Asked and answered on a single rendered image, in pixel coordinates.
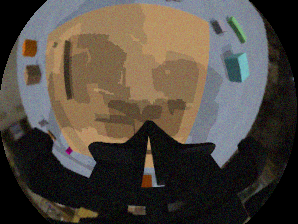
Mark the small magenta block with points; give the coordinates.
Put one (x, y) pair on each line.
(69, 150)

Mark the teal cube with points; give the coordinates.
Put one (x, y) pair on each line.
(236, 66)

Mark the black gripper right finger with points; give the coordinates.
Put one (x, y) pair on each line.
(166, 151)

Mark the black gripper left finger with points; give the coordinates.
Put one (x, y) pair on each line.
(132, 153)

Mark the green rectangular bar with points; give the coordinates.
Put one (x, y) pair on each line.
(238, 30)

